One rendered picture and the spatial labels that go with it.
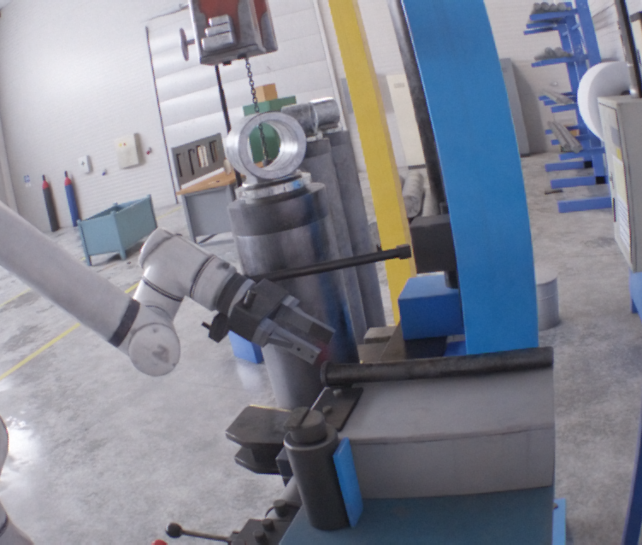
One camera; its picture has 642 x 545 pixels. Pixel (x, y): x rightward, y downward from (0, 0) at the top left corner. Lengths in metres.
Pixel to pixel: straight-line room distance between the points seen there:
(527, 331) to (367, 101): 2.79
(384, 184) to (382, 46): 8.35
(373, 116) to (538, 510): 3.24
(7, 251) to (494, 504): 0.84
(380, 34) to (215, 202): 5.93
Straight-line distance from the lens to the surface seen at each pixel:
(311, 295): 1.33
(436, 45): 1.15
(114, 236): 9.26
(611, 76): 1.67
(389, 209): 3.95
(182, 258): 1.07
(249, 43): 1.13
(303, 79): 12.50
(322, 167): 2.66
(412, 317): 1.47
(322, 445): 0.84
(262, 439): 1.35
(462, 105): 1.15
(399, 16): 1.38
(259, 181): 1.32
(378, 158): 3.90
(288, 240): 1.29
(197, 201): 7.53
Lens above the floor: 1.67
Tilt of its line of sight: 14 degrees down
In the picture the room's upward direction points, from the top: 12 degrees counter-clockwise
